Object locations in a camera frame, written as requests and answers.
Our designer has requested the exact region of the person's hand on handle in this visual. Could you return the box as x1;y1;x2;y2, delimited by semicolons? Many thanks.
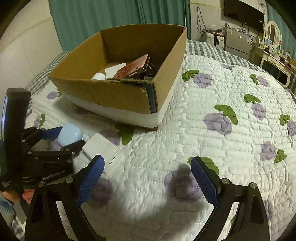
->
1;188;35;204

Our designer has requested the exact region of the white oval vanity mirror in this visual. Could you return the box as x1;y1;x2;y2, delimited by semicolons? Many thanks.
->
264;21;282;48

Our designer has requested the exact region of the black cube charger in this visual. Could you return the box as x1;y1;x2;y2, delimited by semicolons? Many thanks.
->
139;61;158;80

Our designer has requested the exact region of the floral white quilt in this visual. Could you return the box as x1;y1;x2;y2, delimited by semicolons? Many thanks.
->
26;54;295;240

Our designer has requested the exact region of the white suitcase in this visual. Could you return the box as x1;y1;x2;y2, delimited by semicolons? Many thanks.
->
204;32;225;50

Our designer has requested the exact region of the white dressing table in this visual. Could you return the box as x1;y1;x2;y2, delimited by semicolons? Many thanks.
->
249;44;293;87

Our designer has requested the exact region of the white square charger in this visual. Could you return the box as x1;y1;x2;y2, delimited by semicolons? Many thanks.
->
105;62;126;78

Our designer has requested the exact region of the wall mounted black television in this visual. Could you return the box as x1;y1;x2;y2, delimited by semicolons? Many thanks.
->
224;0;264;32

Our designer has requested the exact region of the brown cardboard box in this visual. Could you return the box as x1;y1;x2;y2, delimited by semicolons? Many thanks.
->
49;24;187;129

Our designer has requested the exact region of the teal curtain at right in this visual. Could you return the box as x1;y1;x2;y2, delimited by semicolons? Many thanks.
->
266;3;296;59

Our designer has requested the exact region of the light blue earbuds case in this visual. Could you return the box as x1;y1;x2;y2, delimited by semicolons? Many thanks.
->
57;123;83;147

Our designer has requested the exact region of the teal curtain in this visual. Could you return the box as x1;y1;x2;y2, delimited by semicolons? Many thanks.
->
266;3;296;59
49;0;191;51

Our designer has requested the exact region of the pink glitter case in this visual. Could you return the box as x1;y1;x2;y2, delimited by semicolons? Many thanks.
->
114;54;150;78

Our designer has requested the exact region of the small grey fridge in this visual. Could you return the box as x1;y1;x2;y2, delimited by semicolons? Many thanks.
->
224;28;251;60

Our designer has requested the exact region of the grey checked bed sheet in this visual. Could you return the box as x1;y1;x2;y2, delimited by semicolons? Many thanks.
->
27;40;295;123

